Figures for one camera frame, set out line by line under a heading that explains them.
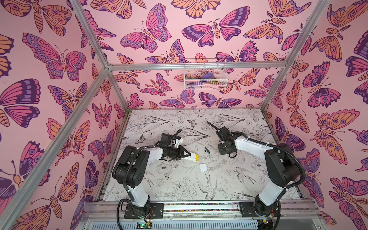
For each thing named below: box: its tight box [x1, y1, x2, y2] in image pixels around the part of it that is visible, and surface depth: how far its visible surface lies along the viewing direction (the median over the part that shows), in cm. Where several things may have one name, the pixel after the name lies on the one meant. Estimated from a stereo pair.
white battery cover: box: [199, 163, 208, 173], surface depth 91 cm
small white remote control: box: [184, 153, 201, 162], surface depth 91 cm
